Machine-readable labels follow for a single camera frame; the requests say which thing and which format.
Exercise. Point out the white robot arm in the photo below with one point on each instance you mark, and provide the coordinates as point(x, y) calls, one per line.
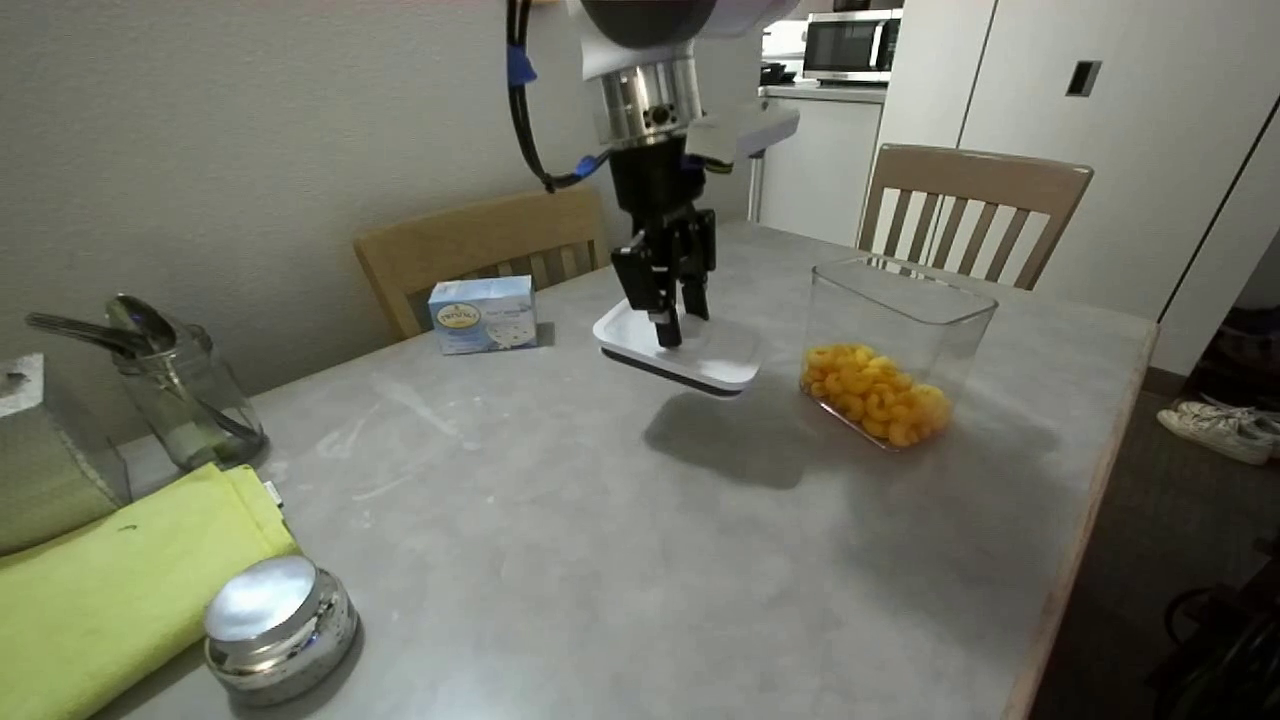
point(638, 54)

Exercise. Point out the microwave oven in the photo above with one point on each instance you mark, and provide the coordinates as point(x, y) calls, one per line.
point(852, 44)

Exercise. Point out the green cloth napkin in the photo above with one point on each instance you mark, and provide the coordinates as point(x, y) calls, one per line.
point(105, 606)

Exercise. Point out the clear glass utensil jar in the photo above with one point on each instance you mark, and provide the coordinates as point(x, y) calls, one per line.
point(193, 403)

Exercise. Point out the shiny metal round tin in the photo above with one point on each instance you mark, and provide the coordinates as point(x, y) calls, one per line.
point(277, 628)

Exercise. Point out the wooden chair at table end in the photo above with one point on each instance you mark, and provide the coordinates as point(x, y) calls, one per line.
point(975, 214)

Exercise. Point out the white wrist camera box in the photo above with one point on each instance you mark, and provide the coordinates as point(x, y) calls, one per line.
point(741, 133)

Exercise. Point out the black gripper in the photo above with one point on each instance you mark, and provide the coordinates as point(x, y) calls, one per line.
point(657, 190)

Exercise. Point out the dark metal utensils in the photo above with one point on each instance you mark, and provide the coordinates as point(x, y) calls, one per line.
point(143, 329)

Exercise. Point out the clear plastic storage container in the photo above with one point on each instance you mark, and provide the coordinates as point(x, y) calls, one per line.
point(924, 323)

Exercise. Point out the white kitchen cabinet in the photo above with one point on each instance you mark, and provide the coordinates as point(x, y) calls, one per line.
point(816, 176)

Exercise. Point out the light blue tea box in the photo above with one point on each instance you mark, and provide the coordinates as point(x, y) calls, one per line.
point(481, 313)

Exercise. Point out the yellow cereal puffs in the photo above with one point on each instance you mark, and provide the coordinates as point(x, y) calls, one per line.
point(875, 394)

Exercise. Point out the white container lid with button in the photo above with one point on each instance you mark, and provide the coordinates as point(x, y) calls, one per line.
point(710, 355)

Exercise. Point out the wooden chair by wall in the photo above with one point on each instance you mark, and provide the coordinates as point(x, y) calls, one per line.
point(543, 235)

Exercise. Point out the white sneaker on floor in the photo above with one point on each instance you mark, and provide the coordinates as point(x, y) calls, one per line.
point(1236, 434)

